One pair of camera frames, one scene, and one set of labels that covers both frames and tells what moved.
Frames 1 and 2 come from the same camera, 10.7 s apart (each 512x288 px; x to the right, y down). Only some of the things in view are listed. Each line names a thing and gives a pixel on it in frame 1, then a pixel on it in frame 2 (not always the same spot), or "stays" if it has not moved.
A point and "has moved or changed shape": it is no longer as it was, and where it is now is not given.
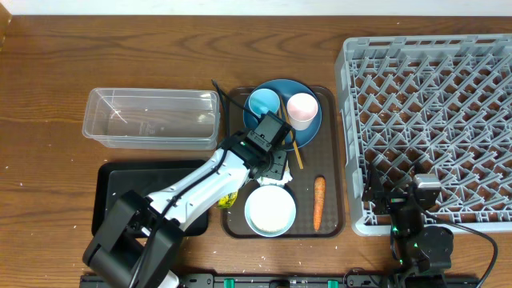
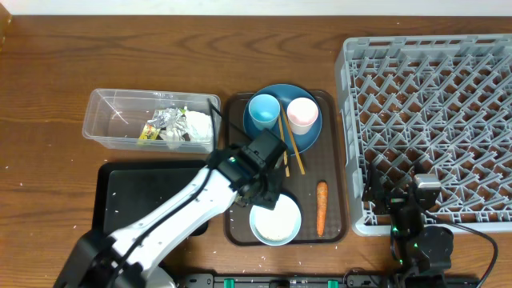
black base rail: x=314 y=281 stays
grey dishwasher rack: x=437 y=105 stays
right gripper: x=374 y=191 stays
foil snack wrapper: x=227 y=201 has moved or changed shape
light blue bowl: x=270 y=210 has moved or changed shape
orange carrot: x=319 y=192 has moved or changed shape
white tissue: x=286 y=178 has moved or changed shape
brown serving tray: x=317 y=172 stays
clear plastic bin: x=153 y=119 stays
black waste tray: x=114 y=178 stays
